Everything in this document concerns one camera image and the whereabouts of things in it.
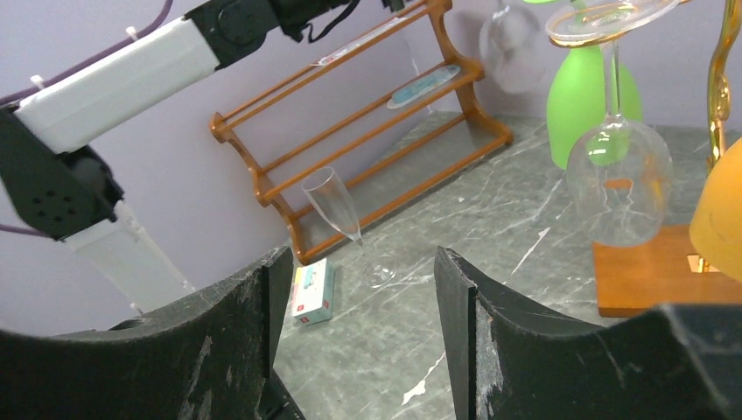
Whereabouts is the orange wooden shelf rack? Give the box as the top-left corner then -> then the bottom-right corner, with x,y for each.
209,0 -> 515,267

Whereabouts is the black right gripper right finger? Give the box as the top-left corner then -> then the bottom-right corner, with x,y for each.
434,247 -> 741,419

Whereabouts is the green plastic wine glass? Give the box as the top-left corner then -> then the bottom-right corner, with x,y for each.
545,1 -> 644,171

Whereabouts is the clear glass tumbler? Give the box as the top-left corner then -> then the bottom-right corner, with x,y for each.
479,1 -> 545,95

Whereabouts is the gold wire wine glass rack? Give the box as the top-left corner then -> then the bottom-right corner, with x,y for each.
544,0 -> 742,319

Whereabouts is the blue white blister pack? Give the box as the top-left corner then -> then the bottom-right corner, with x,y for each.
387,64 -> 461,109

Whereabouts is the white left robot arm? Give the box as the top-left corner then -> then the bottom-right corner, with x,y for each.
1,1 -> 356,312

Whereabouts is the orange plastic wine glass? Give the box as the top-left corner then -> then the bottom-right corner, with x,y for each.
689,140 -> 741,281

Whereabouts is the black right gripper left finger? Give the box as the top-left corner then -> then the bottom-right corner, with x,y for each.
1,246 -> 294,419

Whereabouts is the white printed package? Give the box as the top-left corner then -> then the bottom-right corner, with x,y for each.
311,17 -> 407,67

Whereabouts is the small printed cardboard box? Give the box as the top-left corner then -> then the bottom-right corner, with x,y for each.
290,258 -> 335,326

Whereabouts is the clear wine glass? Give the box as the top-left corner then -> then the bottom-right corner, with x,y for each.
545,1 -> 678,248

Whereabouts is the small clear glass cup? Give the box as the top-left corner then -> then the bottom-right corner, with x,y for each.
301,166 -> 398,289

